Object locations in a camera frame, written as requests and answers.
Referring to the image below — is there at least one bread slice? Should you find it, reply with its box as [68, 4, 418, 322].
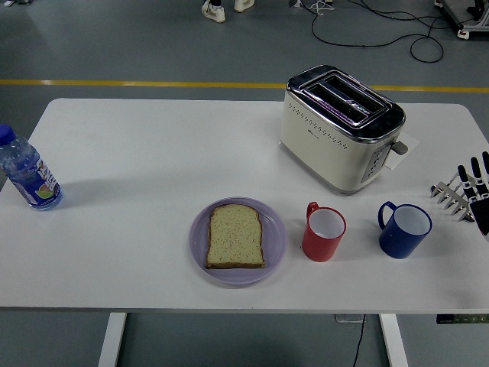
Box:
[204, 203, 267, 270]

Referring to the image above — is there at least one purple round plate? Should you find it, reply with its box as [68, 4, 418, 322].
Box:
[188, 196, 288, 289]

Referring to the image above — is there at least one red enamel cup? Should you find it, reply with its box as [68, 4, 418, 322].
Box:
[301, 201, 348, 263]

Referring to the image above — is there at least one white wire stand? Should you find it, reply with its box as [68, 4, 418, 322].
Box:
[307, 0, 334, 15]

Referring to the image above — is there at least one water bottle with blue cap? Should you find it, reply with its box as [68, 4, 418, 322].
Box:
[0, 123, 63, 212]

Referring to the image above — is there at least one silver metal toast rack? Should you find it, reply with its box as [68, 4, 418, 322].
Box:
[429, 171, 478, 223]

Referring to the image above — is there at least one thin black cable under table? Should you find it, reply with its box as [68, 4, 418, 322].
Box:
[351, 313, 367, 367]

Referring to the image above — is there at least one cream chrome toaster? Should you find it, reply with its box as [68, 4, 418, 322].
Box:
[279, 64, 409, 197]

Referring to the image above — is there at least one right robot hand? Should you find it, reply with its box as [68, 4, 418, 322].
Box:
[456, 151, 489, 242]

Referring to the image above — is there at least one blue enamel cup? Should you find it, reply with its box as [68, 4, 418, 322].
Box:
[377, 200, 433, 260]

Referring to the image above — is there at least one white table leg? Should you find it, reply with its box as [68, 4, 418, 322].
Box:
[378, 313, 409, 367]
[97, 312, 128, 367]

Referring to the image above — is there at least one white paper sheet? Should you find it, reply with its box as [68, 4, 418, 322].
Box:
[385, 132, 420, 171]

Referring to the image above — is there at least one wheeled equipment frame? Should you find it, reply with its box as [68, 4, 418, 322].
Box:
[434, 0, 489, 41]

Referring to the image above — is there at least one black floor cable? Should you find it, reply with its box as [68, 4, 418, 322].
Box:
[309, 0, 465, 63]

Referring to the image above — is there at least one black desk control panel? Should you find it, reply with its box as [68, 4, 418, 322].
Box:
[436, 313, 489, 325]

